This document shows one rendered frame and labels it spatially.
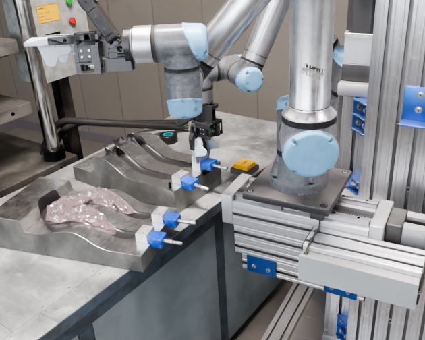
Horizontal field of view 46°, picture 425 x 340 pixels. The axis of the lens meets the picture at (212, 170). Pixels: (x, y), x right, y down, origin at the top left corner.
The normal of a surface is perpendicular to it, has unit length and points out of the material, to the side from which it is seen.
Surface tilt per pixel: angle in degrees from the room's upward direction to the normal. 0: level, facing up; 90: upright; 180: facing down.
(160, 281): 90
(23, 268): 0
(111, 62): 83
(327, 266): 90
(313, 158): 98
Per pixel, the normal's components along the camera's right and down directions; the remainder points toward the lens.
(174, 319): 0.81, 0.22
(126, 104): -0.47, 0.41
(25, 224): 0.92, -0.06
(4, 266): -0.05, -0.90
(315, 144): -0.03, 0.56
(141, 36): -0.07, -0.17
